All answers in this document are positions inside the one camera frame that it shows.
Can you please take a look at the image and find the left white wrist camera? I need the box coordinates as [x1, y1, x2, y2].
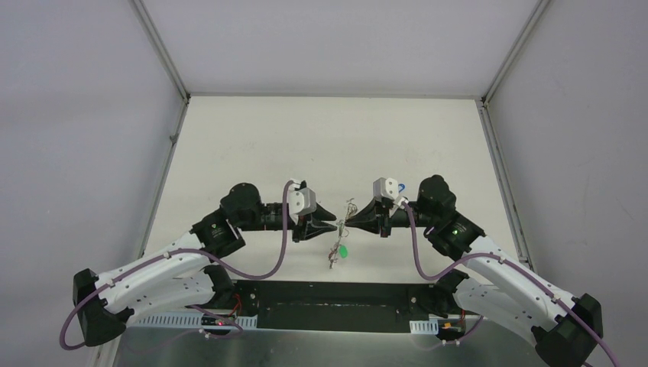
[287, 180, 317, 216]

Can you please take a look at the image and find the right white cable duct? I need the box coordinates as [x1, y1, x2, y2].
[409, 319, 439, 335]

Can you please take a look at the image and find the left white cable duct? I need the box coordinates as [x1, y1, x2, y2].
[132, 311, 233, 330]

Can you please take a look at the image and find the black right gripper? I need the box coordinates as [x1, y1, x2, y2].
[345, 197, 436, 239]

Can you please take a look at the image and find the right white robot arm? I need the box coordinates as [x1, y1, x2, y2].
[345, 175, 603, 366]

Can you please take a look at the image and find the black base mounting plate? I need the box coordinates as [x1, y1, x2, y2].
[201, 280, 465, 333]

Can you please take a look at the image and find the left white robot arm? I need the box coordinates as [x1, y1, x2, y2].
[59, 180, 337, 350]

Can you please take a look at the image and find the grey perforated key organizer plate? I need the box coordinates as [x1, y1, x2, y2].
[328, 198, 358, 270]

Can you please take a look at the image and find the white cable duct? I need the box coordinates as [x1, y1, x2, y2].
[132, 311, 233, 330]
[409, 319, 439, 335]

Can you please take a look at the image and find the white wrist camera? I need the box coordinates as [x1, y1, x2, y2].
[287, 180, 317, 216]
[373, 177, 408, 206]

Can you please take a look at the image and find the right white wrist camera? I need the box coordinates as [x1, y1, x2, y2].
[373, 177, 408, 206]

